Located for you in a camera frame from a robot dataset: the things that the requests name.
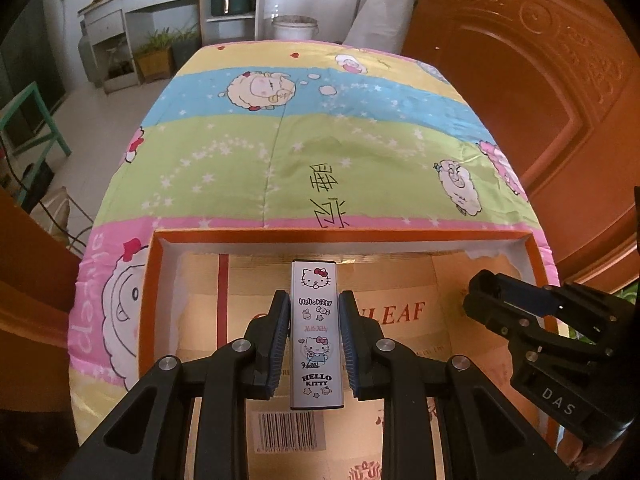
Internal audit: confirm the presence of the green metal stool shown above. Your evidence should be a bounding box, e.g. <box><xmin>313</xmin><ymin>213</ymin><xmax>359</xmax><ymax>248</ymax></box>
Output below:
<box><xmin>1</xmin><ymin>81</ymin><xmax>72</xmax><ymax>207</ymax></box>

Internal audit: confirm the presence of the white Hello Kitty lighter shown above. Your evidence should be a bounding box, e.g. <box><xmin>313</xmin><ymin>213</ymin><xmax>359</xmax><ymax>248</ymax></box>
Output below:
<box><xmin>290</xmin><ymin>260</ymin><xmax>344</xmax><ymax>411</ymax></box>

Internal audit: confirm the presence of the white sack bag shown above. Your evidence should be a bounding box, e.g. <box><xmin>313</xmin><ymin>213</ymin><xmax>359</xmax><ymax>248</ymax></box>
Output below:
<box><xmin>343</xmin><ymin>0</ymin><xmax>418</xmax><ymax>54</ymax></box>

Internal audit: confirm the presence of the potted green plant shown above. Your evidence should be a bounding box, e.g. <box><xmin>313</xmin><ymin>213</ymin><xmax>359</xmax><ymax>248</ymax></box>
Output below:
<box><xmin>134</xmin><ymin>26</ymin><xmax>201</xmax><ymax>82</ymax></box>

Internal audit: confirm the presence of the brown wooden door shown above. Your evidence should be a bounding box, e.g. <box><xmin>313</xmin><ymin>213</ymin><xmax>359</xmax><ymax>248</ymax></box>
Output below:
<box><xmin>402</xmin><ymin>0</ymin><xmax>639</xmax><ymax>289</ymax></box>

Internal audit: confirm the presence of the white kitchen counter cabinet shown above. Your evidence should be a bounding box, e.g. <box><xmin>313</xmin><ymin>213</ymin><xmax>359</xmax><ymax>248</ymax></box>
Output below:
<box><xmin>78</xmin><ymin>0</ymin><xmax>265</xmax><ymax>93</ymax></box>

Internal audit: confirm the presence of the white plastic bucket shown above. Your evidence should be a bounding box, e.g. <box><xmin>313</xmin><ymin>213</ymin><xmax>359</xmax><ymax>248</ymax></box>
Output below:
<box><xmin>271</xmin><ymin>15</ymin><xmax>319</xmax><ymax>41</ymax></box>

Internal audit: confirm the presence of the colourful cartoon tablecloth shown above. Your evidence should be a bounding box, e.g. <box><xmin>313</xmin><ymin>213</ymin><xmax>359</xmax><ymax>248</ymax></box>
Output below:
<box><xmin>67</xmin><ymin>40</ymin><xmax>559</xmax><ymax>440</ymax></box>

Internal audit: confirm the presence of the grey gas cylinder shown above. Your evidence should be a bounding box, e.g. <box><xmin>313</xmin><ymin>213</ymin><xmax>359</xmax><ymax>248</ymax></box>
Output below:
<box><xmin>78</xmin><ymin>32</ymin><xmax>102</xmax><ymax>88</ymax></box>

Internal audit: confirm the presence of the orange cardboard tray box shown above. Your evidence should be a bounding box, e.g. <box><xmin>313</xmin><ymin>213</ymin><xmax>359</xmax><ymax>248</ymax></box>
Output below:
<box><xmin>138</xmin><ymin>229</ymin><xmax>559</xmax><ymax>479</ymax></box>

